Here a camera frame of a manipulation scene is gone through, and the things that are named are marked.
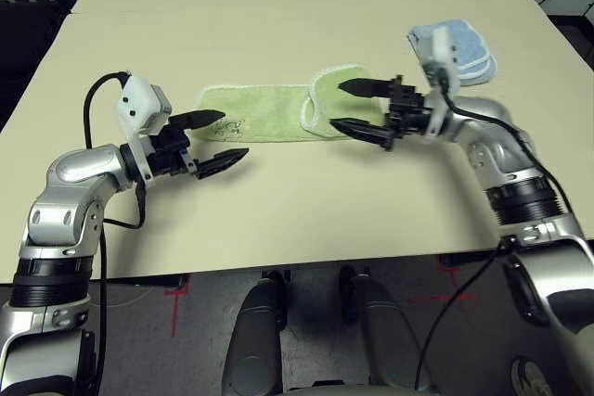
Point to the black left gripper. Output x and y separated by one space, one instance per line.
169 150

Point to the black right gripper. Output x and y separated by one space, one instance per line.
408 106

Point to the green terry towel white trim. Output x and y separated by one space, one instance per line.
260 108

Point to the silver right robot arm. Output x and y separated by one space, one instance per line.
482 155

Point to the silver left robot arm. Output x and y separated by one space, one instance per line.
69 192

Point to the folded blue terry towel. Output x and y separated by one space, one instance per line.
468 43

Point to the black foam mat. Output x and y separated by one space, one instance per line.
23 43

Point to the grey left robot leg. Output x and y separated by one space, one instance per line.
255 349

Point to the grey robot leg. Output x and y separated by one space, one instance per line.
255 349
390 335

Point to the grey right robot leg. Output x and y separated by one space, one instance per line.
390 335

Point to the bystander sneaker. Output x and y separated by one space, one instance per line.
529 379

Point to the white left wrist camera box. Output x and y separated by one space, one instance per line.
137 101

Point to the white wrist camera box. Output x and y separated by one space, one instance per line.
443 48
137 101

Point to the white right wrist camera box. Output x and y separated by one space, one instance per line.
443 48

